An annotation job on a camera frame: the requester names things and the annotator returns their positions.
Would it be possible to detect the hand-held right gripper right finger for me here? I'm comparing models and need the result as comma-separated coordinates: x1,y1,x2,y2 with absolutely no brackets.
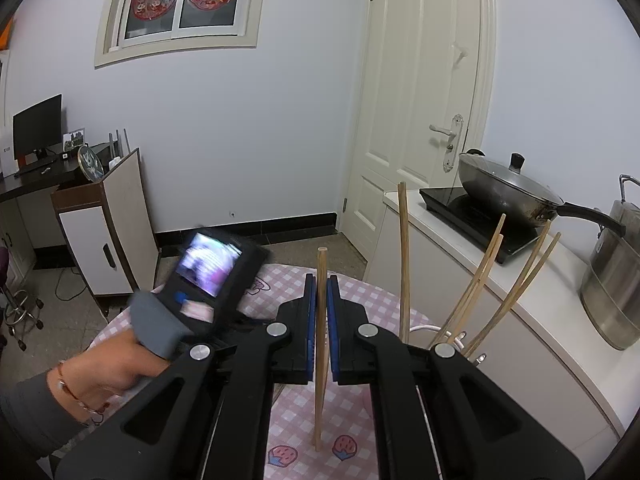
326,274,586,480

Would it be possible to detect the pink checked tablecloth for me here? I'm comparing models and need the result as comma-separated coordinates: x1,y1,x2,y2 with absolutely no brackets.
87,262,436,480

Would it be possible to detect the bamboo chopstick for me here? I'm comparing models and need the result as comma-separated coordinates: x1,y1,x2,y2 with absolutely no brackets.
397,182,412,343
470,219,552,357
440,213,507,336
450,234,505,338
312,246,330,450
466,232,562,357

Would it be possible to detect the brown white side cabinet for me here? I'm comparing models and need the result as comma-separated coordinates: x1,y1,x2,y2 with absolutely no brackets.
50,147,162,313

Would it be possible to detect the pink paper cup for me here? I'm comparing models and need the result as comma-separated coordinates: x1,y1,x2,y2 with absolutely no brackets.
407,325,483,363

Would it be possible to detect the round decorative plate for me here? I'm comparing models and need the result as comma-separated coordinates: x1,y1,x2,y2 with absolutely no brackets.
77,145,104,181

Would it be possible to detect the person's left forearm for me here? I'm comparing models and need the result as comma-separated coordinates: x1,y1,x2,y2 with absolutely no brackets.
0,357,111,466

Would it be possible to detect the cream framed window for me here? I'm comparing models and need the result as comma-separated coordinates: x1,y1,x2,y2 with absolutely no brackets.
94,0,262,68

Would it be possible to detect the chrome wheeled stool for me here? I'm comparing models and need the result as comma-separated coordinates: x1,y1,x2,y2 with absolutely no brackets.
0,247,46,351

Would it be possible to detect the dark steel wok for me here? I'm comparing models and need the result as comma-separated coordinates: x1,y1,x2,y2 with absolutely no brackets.
457,149,627,238

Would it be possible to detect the person's left hand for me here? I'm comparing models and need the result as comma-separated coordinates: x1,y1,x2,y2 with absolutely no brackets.
69,332,172,402

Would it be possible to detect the red string bracelet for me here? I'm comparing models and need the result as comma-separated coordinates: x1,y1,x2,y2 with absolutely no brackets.
47,360,112,427

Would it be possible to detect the glass wok lid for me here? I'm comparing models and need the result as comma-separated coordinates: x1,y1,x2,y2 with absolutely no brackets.
459,152,563,206

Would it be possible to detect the white box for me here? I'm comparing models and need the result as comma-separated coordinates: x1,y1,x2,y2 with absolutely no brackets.
0,132,18,176

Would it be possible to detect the cream panel door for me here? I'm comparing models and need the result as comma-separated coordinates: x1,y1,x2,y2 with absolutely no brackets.
345,0,496,263

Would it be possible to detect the stainless steel stockpot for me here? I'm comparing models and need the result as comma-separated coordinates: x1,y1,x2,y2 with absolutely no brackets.
580,174,640,351

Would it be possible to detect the dark wooden desk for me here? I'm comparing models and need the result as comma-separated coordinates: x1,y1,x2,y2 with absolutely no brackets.
0,141,121,271

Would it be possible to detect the black keyboard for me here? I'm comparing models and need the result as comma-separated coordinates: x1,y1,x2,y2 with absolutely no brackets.
14,156,60,177

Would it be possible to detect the black induction cooker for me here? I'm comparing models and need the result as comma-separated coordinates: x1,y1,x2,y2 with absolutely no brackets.
419,186,553,266

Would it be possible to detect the silver door handle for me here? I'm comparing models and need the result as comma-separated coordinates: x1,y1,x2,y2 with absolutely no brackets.
429,114,465,173

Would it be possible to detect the white counter cabinet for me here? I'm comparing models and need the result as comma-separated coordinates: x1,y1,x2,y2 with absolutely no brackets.
362,190,640,456

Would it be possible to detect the black computer monitor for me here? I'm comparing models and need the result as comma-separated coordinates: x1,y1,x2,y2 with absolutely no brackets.
12,94,63,161

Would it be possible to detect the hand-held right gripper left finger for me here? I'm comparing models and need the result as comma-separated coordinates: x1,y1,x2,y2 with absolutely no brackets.
54,272,318,480

